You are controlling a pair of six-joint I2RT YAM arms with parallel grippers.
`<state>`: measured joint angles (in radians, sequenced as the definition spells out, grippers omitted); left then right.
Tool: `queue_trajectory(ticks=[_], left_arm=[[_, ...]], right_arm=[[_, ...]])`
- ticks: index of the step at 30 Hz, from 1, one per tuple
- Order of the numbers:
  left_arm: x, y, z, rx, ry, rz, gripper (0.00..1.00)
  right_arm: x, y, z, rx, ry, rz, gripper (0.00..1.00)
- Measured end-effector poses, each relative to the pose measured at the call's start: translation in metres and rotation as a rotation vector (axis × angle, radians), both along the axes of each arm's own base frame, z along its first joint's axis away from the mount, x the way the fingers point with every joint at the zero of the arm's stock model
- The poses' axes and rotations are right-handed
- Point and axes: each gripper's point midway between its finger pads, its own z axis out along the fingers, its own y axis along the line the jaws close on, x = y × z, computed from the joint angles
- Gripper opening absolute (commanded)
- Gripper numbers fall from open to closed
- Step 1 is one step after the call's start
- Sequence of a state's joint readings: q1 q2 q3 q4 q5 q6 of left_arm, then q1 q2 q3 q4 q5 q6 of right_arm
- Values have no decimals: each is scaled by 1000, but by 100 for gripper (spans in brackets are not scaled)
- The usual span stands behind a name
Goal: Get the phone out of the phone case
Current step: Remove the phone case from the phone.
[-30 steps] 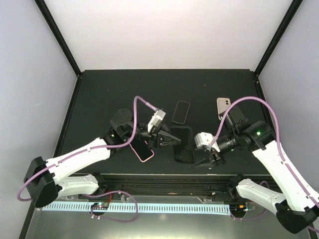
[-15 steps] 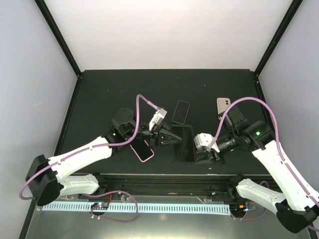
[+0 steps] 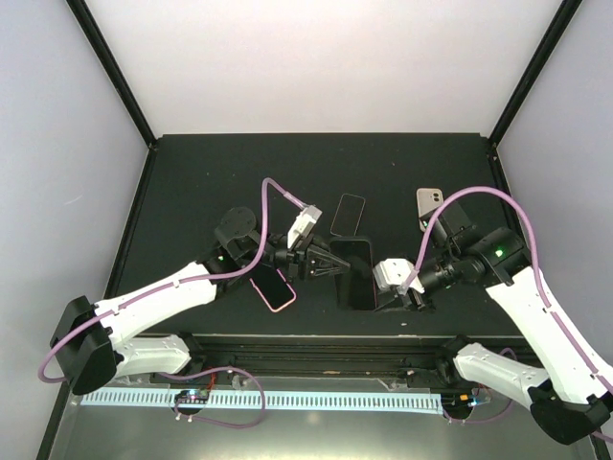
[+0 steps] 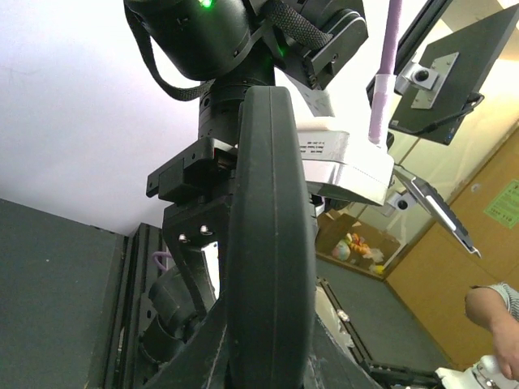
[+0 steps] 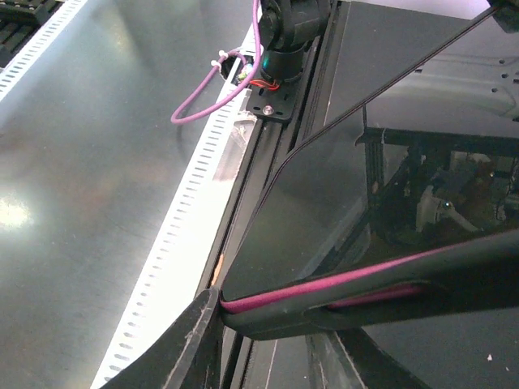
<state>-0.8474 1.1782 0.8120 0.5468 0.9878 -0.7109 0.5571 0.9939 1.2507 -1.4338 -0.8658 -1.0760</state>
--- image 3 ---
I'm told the black phone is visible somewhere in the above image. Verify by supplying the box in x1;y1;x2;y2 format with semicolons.
329;237;377;311

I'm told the beige phone case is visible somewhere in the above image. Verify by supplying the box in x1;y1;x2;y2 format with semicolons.
416;188;444;233

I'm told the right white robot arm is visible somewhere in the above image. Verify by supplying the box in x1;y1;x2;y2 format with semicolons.
374;203;612;445

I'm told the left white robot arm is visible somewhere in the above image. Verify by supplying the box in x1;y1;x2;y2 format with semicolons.
50;206;351;396

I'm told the right controller board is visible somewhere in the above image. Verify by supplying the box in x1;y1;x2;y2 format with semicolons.
441;393;491;409

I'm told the controller board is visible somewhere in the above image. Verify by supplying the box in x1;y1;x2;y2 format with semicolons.
174;389;209;404
441;393;491;409

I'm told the left controller board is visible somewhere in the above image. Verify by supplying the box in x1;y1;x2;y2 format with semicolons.
174;389;209;404

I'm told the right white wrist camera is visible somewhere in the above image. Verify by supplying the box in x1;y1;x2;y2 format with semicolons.
373;258;425;295

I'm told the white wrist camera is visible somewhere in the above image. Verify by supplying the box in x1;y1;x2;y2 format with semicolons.
373;258;425;295
286;205;322;250

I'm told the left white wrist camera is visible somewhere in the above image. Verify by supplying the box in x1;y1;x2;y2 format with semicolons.
286;205;322;250

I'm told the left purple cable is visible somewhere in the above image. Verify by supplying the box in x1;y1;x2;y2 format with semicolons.
37;177;267;429

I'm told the purple cable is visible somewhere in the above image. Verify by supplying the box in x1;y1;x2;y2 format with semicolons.
37;177;267;429
397;186;613;445

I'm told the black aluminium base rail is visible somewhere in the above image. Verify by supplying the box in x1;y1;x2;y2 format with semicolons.
193;335;543;388

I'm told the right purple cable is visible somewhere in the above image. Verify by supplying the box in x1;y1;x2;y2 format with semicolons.
397;186;613;445

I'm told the light blue slotted cable duct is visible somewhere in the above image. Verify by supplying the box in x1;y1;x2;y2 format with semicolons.
80;387;443;415

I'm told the left black frame post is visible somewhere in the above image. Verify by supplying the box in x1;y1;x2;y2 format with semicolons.
66;0;157;149

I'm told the black frame post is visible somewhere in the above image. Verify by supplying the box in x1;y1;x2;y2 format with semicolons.
66;0;157;149
488;0;583;148

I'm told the right black frame post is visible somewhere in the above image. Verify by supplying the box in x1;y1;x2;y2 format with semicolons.
488;0;583;148

